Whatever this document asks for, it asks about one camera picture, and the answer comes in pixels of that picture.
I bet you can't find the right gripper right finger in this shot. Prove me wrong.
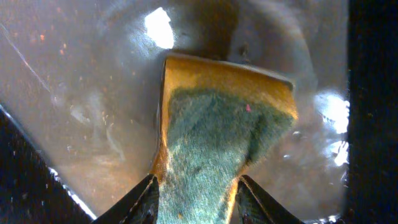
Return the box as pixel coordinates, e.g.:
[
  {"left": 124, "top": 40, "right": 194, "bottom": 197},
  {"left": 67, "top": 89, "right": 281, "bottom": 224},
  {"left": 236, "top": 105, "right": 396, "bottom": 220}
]
[{"left": 236, "top": 175, "right": 304, "bottom": 224}]

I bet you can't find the black rectangular water tray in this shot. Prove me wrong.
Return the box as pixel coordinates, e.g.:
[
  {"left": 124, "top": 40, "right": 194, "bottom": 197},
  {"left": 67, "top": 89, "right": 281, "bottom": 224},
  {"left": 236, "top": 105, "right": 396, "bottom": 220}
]
[{"left": 1, "top": 1, "right": 397, "bottom": 223}]

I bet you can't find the green and yellow sponge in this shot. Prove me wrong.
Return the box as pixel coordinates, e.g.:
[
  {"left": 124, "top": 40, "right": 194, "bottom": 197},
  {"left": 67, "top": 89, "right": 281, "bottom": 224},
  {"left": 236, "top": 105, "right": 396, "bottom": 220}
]
[{"left": 153, "top": 54, "right": 298, "bottom": 223}]

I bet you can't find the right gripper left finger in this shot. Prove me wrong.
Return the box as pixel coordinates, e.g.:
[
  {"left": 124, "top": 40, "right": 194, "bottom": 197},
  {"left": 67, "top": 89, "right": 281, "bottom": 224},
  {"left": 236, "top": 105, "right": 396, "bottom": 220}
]
[{"left": 92, "top": 174, "right": 159, "bottom": 224}]

